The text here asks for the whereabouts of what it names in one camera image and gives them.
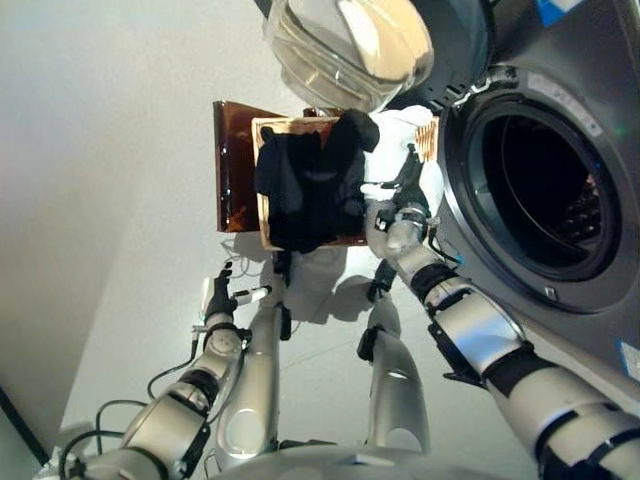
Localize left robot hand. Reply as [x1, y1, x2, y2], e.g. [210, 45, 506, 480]
[200, 260, 274, 324]

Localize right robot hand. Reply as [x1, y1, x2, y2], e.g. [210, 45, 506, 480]
[372, 143, 432, 232]

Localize dark grey front-load washing machine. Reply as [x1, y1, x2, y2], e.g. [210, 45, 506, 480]
[433, 0, 640, 404]

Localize large rectangular wicker laundry basket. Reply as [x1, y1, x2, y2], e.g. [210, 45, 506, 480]
[249, 112, 442, 252]

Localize glossy brown stool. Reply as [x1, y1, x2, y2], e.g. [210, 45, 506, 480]
[212, 99, 347, 234]

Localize silver right robot leg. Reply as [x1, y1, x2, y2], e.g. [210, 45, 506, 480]
[356, 259, 432, 454]

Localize silver robot torso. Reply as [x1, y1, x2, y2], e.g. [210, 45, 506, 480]
[209, 443, 542, 480]

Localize coiled white cable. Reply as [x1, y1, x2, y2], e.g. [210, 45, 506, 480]
[219, 239, 267, 279]

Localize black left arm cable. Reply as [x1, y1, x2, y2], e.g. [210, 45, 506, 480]
[57, 324, 202, 480]

